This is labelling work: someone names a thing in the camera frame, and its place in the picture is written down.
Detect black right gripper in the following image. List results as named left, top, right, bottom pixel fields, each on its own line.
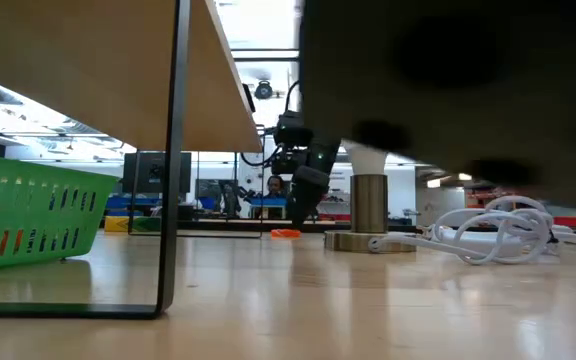
left=285, top=164, right=331, bottom=229

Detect black plastic basket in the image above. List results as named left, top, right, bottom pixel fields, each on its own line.
left=297, top=0, right=576, bottom=217

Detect wooden riser shelf black legs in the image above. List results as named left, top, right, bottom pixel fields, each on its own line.
left=0, top=0, right=265, bottom=320

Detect blue coil wristband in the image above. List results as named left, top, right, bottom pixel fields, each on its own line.
left=26, top=189, right=97, bottom=251

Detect person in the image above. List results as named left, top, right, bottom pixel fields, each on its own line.
left=263, top=174, right=286, bottom=200

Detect dark screen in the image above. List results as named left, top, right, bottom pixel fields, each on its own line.
left=195, top=178, right=239, bottom=201

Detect black overhead beam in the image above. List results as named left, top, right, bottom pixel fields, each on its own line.
left=230, top=48, right=300, bottom=63

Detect black monitor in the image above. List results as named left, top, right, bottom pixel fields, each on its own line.
left=121, top=151, right=193, bottom=196

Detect blue storage bins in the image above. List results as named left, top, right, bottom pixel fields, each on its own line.
left=105, top=195, right=162, bottom=217

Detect green yellow cardboard box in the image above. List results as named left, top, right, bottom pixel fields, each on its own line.
left=103, top=215, right=162, bottom=234

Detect green plastic basket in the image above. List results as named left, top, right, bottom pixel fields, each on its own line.
left=0, top=152, right=121, bottom=273

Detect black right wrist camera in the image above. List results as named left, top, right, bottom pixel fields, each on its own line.
left=271, top=109, right=315, bottom=176

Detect black overhead camera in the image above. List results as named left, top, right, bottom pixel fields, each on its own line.
left=253, top=79, right=274, bottom=101

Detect white power strip with cable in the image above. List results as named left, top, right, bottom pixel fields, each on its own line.
left=367, top=194, right=576, bottom=267

